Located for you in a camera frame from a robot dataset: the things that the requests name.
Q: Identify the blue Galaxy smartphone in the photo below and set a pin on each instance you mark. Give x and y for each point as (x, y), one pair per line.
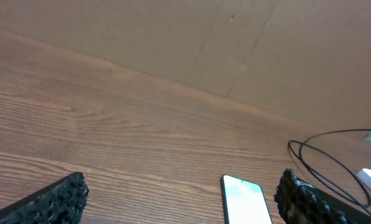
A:
(243, 202)

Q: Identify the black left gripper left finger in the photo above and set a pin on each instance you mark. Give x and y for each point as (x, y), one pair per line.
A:
(60, 202)

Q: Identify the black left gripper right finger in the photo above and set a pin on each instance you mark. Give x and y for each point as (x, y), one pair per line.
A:
(300, 202)

